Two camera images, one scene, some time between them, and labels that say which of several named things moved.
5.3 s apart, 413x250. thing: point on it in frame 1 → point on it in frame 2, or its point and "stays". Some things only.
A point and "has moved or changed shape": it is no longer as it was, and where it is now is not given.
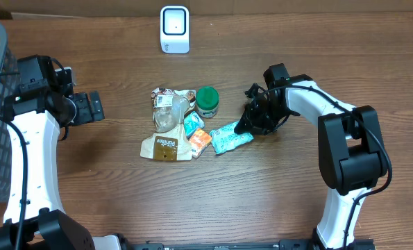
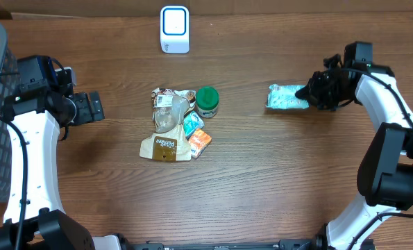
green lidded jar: (207, 101) stays
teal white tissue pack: (225, 138) has moved or changed shape
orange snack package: (198, 142) stays
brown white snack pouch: (171, 142) stays
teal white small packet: (192, 122) stays
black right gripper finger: (243, 126) → (305, 93)
